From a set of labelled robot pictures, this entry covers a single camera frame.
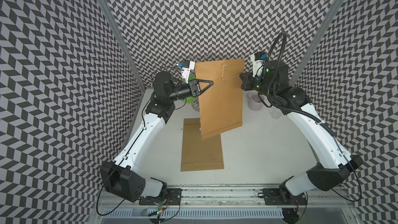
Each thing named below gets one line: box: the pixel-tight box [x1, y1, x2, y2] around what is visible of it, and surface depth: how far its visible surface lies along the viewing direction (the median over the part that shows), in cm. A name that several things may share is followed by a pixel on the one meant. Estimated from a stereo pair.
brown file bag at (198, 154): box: [180, 118, 225, 172], surface depth 88 cm
